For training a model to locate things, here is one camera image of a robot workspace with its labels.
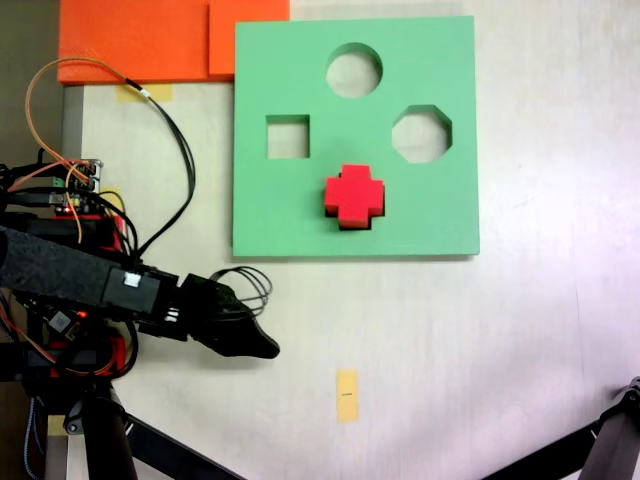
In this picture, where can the yellow tape marker with print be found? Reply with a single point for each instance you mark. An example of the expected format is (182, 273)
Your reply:
(347, 400)

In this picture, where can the red printed base mount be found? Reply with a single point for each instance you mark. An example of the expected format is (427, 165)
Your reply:
(117, 352)

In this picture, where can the black camera tripod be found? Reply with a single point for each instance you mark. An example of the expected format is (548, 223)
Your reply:
(105, 440)
(612, 445)

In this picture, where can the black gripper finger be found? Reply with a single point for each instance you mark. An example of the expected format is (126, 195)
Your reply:
(212, 297)
(245, 340)

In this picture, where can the wide yellow tape piece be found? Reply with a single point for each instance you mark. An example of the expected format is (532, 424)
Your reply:
(160, 92)

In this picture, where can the circuit board with green terminal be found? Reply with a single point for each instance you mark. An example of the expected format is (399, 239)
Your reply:
(82, 177)

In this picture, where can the black driver circuit board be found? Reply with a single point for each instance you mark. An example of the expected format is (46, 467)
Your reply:
(61, 321)

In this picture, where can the green shape hole board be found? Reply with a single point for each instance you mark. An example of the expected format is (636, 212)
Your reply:
(430, 215)

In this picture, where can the small yellow tape piece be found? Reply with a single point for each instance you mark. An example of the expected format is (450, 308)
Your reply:
(114, 192)
(56, 425)

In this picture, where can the red cross columnar block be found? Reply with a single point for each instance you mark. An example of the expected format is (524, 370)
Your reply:
(355, 197)

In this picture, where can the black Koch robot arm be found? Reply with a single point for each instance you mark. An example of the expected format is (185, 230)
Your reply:
(60, 270)

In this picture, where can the orange flat block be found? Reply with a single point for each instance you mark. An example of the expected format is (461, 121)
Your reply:
(140, 40)

